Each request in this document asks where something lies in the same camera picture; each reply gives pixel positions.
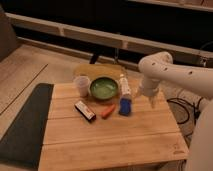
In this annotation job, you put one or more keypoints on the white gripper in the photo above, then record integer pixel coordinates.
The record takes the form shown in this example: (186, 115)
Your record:
(149, 88)

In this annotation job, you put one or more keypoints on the green bowl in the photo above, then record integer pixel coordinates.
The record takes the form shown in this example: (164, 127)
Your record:
(103, 88)

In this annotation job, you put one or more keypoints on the black red white box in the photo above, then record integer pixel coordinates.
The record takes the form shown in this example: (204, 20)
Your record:
(87, 113)

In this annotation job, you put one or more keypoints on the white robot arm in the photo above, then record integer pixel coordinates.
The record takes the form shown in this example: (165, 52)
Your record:
(160, 67)

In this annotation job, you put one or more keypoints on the black stand leg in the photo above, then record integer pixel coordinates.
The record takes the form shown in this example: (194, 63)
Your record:
(94, 58)

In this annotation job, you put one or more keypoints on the wooden table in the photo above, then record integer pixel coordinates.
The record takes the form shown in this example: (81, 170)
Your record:
(148, 135)

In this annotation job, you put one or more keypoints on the white bottle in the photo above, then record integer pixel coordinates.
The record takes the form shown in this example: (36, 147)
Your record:
(124, 87)

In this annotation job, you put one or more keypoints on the translucent plastic cup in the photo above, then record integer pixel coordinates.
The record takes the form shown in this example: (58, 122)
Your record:
(82, 84)

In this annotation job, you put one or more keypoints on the orange carrot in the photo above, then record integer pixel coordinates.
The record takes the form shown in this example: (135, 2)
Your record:
(108, 111)

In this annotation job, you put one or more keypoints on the black floor mat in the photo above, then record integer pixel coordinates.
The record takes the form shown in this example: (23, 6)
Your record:
(22, 142)

